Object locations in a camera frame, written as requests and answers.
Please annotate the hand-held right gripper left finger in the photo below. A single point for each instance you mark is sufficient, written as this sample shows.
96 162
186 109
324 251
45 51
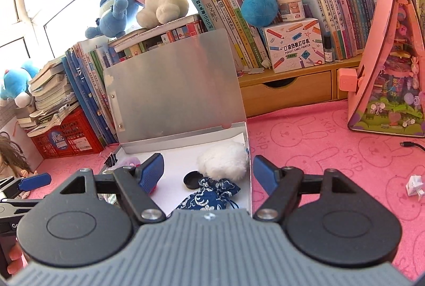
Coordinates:
151 173

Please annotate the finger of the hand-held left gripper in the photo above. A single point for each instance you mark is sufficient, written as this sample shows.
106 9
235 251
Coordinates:
35 182
20 203

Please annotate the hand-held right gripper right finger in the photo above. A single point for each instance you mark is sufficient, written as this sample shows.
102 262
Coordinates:
265 174

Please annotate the black round lid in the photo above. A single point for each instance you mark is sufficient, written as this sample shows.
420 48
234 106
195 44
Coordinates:
194 180

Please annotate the purple and white plush toy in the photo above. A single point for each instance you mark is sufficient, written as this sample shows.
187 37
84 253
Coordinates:
222 159

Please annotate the silver cardboard box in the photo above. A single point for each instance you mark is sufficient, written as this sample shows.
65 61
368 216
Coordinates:
172 90

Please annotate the person's left hand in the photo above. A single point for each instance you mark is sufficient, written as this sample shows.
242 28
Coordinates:
15 264

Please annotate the brown-haired doll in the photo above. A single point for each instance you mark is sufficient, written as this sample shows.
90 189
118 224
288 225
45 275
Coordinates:
6 156

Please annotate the black binder clip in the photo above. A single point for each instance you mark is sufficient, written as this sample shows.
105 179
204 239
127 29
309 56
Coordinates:
112 161

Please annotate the red plastic basket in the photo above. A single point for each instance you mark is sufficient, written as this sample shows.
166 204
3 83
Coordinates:
66 139

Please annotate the wooden drawer shelf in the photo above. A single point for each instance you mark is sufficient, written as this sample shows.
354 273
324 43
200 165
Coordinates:
292 96

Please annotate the stack of worn books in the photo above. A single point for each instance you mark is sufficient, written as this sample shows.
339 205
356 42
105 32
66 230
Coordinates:
49 90

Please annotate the blue cat plush toy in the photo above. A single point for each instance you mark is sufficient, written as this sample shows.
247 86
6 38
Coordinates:
13 83

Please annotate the row of thin blue books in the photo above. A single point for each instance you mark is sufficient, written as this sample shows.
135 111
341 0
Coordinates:
86 90

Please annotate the small pink box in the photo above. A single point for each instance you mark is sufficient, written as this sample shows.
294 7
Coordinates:
347 83

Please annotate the white illustrated printer box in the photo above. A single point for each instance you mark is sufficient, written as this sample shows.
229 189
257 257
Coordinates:
292 46

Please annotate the small dark bottle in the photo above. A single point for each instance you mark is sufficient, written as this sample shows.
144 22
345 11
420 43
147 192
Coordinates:
328 51

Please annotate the row of small colourful books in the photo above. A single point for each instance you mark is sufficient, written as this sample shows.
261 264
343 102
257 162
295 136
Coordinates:
179 33

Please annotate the white folded paper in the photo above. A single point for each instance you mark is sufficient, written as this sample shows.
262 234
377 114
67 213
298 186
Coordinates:
415 186

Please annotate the pink triangular toy box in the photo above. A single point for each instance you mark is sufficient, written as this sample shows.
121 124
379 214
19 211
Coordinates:
398 90

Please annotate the blue long-eared plush toy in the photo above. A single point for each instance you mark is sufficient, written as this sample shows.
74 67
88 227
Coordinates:
114 17

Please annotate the white lidded jar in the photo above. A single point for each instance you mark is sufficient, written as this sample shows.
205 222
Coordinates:
290 5

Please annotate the row of upright books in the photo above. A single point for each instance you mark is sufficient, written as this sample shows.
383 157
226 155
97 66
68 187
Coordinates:
348 7

